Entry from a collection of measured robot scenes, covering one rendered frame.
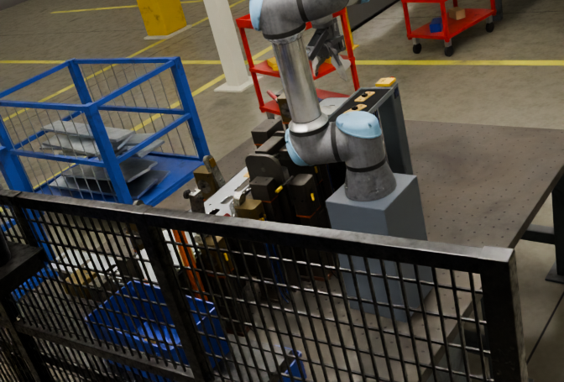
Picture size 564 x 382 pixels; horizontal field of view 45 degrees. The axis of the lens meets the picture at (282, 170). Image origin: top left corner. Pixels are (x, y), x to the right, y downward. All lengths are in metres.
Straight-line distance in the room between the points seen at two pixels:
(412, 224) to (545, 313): 1.28
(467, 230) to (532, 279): 0.96
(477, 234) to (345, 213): 0.64
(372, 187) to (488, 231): 0.65
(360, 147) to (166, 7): 7.93
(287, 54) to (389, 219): 0.54
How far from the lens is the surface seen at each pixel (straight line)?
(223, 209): 2.33
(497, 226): 2.50
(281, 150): 2.25
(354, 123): 1.88
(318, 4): 1.74
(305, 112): 1.88
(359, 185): 1.94
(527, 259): 3.53
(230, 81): 6.79
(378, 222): 1.93
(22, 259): 1.50
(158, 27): 9.74
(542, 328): 3.14
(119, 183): 4.31
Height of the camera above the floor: 2.06
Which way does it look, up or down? 25 degrees down
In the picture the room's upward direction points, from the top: 15 degrees counter-clockwise
